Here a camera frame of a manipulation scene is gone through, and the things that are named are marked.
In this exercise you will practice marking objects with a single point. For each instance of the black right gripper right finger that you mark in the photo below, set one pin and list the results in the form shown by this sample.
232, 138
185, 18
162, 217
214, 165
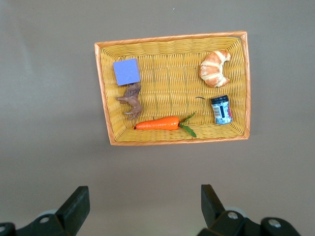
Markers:
216, 221

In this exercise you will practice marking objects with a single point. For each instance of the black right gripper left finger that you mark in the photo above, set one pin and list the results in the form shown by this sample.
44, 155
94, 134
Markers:
71, 214

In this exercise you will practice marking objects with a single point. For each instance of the brown table cloth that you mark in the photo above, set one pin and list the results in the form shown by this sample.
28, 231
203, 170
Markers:
49, 159

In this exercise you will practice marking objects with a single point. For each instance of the small blue labelled can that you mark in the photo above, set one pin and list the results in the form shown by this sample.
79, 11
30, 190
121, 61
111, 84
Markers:
221, 110

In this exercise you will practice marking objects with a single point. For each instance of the orange toy carrot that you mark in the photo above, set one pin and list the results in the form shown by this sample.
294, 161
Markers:
160, 124

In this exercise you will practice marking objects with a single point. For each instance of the small dark stem piece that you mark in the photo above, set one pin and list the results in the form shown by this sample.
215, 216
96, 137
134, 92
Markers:
199, 97

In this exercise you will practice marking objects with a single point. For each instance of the brown toy animal figurine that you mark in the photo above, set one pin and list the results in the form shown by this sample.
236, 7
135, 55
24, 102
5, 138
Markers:
134, 102

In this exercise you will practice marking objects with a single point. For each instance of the yellow wicker tray orange rim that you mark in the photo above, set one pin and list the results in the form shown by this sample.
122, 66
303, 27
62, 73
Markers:
169, 81

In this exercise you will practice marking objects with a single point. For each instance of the toy croissant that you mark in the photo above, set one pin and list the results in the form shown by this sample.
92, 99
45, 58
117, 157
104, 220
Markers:
212, 70

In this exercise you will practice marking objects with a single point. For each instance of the purple foam cube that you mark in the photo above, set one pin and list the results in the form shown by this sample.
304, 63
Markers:
126, 71

